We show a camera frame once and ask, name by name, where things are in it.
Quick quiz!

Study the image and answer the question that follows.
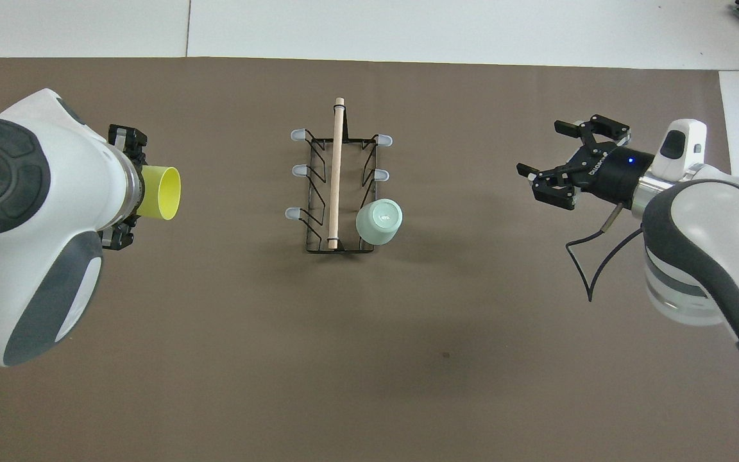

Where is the yellow plastic cup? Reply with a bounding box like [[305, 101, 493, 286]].
[[137, 165, 182, 221]]

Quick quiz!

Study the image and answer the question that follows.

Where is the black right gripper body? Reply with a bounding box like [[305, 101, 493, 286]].
[[572, 148, 656, 200]]

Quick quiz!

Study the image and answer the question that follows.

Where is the pale green plastic cup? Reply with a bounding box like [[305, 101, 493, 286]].
[[355, 198, 403, 246]]

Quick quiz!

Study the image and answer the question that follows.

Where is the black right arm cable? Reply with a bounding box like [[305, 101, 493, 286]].
[[565, 204, 645, 302]]

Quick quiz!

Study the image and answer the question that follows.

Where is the brown table mat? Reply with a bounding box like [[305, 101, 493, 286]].
[[0, 56, 739, 462]]

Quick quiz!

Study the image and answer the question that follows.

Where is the black wire cup rack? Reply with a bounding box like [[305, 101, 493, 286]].
[[285, 98, 394, 254]]

